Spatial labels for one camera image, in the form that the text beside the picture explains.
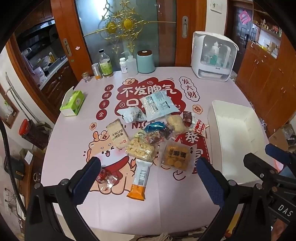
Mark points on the cardboard box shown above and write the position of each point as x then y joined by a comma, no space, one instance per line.
278,138

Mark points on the small white grey packet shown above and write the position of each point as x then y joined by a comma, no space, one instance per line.
130,115

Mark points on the glass bottle green label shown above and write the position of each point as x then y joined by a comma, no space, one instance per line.
106,66

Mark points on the metal can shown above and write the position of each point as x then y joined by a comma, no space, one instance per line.
97,71

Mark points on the small glass jar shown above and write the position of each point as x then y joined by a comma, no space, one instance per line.
85,77

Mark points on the blue foil packet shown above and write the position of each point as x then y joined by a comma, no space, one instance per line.
156,126

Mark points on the translucent squeeze bottle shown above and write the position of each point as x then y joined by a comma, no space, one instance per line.
132,66

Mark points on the cream cracker packet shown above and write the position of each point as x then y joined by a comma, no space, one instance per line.
118,135

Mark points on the orange white bar packet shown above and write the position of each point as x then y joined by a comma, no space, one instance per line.
140,180

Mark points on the clear candy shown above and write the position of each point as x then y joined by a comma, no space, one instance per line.
111,182

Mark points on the clear bag of pale candies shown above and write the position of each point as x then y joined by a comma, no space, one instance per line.
140,148

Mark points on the white sterilizer appliance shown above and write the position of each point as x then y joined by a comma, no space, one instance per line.
214,58

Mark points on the large light blue packet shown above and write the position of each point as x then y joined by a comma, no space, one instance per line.
159,104

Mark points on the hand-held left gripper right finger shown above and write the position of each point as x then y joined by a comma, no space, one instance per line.
209,182

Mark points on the green tissue box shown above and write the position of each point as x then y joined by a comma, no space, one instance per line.
74,102

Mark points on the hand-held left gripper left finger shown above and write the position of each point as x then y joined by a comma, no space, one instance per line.
87,179

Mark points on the glass sliding door gold ornament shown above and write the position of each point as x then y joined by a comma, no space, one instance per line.
148,34

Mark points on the white pill bottle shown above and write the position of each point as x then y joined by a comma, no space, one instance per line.
124,66

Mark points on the wooden cabinet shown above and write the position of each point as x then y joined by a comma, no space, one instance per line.
266,76

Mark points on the white plastic bin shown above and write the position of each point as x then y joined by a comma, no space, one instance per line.
233,139

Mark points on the teal canister brown lid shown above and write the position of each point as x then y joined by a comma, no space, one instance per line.
145,62

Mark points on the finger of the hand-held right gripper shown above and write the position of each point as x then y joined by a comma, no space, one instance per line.
277,152
254,164

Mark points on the red candy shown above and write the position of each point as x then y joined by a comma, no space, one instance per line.
101,176

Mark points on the pink door decoration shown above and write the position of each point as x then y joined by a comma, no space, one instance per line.
244,17

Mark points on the red white cookie packet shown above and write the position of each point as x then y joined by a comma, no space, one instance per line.
198,128

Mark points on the pink printed tablecloth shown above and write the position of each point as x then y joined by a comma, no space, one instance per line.
69,139

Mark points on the clear orange pastry packet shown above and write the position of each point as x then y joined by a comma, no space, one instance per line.
175,155

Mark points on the red lid jar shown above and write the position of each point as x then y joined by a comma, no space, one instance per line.
30,132

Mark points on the dark door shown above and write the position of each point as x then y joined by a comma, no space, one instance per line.
235,34

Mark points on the small dark brown packet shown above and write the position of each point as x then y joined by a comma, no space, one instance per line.
187,115

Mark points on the clear pale rice cracker packet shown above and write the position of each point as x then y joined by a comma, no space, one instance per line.
175,122

